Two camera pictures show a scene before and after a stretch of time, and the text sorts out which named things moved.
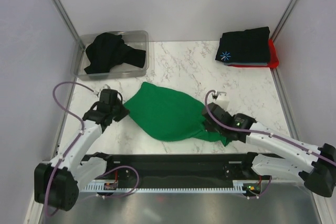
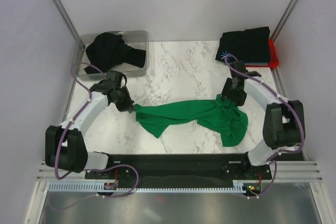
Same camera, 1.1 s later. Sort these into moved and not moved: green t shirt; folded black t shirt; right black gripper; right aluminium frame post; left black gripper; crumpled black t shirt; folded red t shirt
Moved: green t shirt; right black gripper; left black gripper
Not moved: crumpled black t shirt; right aluminium frame post; folded black t shirt; folded red t shirt
